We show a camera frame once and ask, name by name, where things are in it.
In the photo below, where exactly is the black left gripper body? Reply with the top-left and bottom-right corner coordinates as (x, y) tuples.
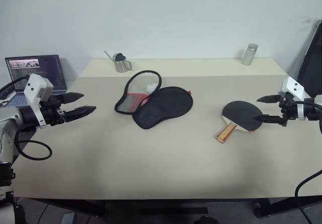
(37, 94), (66, 127)

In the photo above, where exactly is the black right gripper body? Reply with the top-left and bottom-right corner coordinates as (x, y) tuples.
(278, 93), (299, 127)

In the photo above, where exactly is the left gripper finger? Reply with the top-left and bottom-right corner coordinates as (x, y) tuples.
(59, 92), (85, 104)
(64, 105), (97, 123)

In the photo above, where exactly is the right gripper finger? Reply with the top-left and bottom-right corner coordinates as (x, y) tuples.
(257, 95), (282, 103)
(253, 115), (285, 124)

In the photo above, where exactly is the black rubber table tennis paddle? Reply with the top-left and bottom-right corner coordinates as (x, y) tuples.
(215, 100), (264, 144)

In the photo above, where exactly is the black red paddle case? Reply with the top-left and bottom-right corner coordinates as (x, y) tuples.
(114, 70), (194, 130)

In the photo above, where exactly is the open laptop computer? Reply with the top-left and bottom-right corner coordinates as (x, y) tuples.
(5, 54), (68, 108)

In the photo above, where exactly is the black chair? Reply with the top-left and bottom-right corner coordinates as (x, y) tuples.
(296, 19), (322, 96)

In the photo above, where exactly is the thin metal straw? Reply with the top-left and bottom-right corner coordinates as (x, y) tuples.
(104, 50), (117, 62)

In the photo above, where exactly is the stainless steel pitcher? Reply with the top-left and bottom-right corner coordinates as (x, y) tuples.
(114, 56), (133, 73)

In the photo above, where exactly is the dark rounded shape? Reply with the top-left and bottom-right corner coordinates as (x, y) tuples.
(193, 215), (219, 224)

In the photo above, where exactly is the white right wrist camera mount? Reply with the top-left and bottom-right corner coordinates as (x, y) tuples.
(281, 77), (306, 121)

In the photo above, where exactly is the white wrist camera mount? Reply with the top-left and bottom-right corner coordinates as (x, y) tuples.
(24, 73), (54, 129)
(281, 77), (306, 121)

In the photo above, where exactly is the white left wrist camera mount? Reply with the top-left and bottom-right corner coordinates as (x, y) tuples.
(24, 73), (54, 129)

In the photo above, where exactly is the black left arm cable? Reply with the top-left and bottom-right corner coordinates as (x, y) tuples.
(0, 74), (53, 161)

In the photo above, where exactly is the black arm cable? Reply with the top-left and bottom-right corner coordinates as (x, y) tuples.
(0, 74), (53, 161)
(286, 100), (322, 224)

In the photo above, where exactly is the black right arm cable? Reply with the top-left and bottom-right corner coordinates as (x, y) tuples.
(286, 100), (322, 224)

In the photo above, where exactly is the black table frame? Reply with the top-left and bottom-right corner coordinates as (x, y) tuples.
(15, 197), (322, 219)

